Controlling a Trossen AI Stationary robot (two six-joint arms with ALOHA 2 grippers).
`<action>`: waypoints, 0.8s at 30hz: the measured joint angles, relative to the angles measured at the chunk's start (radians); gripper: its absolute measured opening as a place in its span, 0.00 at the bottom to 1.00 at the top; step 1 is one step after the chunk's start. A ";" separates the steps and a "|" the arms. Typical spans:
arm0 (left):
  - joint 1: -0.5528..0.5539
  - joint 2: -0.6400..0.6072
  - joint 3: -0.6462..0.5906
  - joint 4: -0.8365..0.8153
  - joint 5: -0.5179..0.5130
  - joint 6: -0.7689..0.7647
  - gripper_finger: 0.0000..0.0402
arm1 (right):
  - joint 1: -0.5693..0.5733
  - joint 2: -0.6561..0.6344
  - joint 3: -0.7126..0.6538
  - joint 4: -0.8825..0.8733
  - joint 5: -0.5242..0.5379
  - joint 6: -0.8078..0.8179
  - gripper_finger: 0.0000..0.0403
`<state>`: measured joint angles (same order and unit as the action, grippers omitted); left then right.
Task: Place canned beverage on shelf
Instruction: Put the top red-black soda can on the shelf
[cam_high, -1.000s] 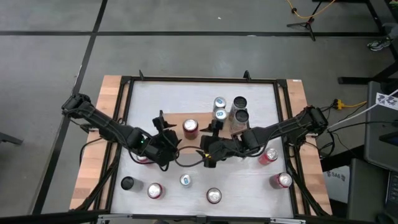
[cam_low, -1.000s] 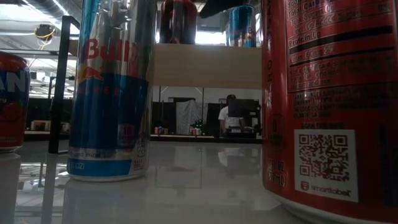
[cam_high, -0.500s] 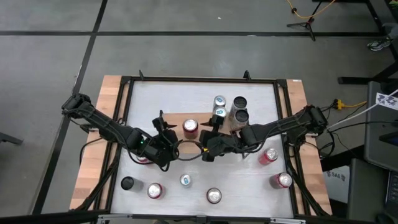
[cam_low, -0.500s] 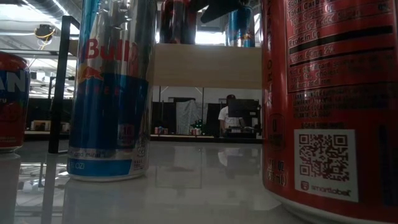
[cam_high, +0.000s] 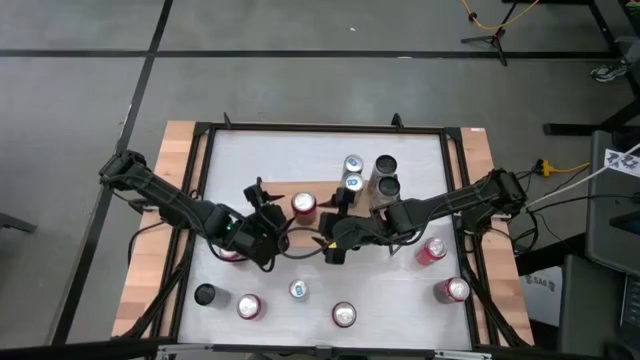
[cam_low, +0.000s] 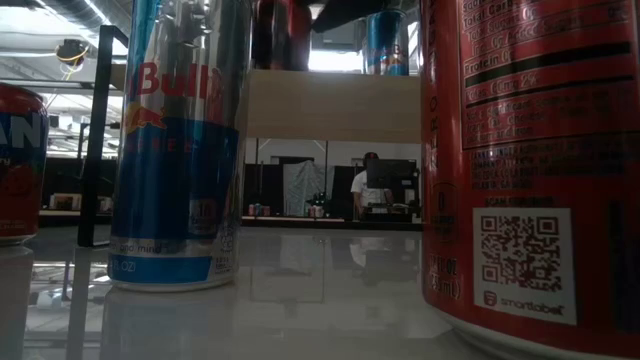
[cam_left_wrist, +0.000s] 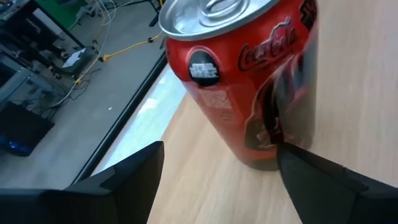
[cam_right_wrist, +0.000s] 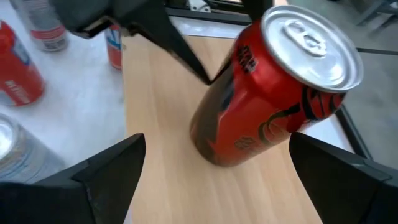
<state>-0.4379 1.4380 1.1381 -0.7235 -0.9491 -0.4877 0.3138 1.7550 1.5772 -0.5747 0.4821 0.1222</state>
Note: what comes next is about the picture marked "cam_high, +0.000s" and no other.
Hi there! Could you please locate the white paper tag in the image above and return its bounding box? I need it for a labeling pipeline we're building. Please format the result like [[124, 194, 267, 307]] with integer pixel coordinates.
[[603, 148, 640, 179]]

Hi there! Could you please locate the white cable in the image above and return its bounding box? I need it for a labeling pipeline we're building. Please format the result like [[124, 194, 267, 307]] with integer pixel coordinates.
[[523, 143, 640, 211]]

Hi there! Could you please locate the black stand base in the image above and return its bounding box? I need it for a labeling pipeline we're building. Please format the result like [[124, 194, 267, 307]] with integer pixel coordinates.
[[543, 97, 640, 136]]

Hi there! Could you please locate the red soda can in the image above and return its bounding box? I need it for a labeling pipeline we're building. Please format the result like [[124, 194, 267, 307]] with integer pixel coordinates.
[[414, 236, 449, 267], [432, 276, 472, 305]]

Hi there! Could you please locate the red can with blue band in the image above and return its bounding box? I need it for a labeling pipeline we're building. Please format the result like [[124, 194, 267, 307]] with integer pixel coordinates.
[[235, 292, 267, 322], [217, 245, 247, 264]]

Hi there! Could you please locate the black tripod stand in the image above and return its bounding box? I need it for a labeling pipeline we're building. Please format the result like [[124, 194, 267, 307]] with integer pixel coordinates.
[[459, 0, 521, 67]]

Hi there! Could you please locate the yellow power cable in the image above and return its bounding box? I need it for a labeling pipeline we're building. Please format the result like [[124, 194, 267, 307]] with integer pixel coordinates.
[[552, 160, 592, 175]]

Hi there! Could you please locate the yellow floor cable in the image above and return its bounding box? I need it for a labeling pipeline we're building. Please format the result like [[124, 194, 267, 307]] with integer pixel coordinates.
[[459, 0, 541, 31]]

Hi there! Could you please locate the dark floor object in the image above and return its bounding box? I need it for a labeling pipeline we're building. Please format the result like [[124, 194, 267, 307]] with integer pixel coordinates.
[[0, 212, 39, 235]]

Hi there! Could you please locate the red Coca-Cola can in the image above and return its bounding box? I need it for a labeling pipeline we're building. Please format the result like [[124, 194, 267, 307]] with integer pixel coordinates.
[[331, 300, 358, 330], [290, 191, 318, 227]]

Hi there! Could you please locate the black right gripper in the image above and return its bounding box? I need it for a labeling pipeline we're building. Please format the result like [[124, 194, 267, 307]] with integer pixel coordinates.
[[318, 187, 371, 265]]

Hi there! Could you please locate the black metal table frame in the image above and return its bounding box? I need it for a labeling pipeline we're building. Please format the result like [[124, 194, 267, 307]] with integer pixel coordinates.
[[169, 112, 481, 351]]

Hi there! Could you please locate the person's foot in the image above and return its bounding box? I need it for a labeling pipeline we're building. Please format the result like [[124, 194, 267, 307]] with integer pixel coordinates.
[[589, 60, 630, 84]]

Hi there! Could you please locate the black cable bundle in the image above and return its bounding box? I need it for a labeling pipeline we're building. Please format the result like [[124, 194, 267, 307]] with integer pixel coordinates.
[[124, 219, 201, 341], [462, 219, 531, 349]]

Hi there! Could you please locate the blue silver Red Bull can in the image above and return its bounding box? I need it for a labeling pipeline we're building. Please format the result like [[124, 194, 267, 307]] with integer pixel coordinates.
[[341, 172, 366, 207], [342, 153, 366, 177], [288, 278, 310, 303]]

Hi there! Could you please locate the black cable loop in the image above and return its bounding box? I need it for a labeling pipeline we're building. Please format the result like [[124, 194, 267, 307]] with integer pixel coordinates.
[[277, 224, 326, 261]]

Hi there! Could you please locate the grey cabinet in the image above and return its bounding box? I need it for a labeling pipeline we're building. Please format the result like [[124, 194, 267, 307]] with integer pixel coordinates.
[[557, 254, 640, 359], [584, 130, 640, 276]]

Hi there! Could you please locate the white printed box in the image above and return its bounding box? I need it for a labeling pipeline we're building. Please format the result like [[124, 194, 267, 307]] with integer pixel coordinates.
[[519, 267, 564, 329]]

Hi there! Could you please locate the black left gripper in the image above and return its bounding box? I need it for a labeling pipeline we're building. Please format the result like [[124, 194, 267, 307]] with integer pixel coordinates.
[[234, 177, 291, 266]]

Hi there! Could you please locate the aluminium rail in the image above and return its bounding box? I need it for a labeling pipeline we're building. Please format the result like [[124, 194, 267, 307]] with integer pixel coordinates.
[[157, 343, 494, 360]]

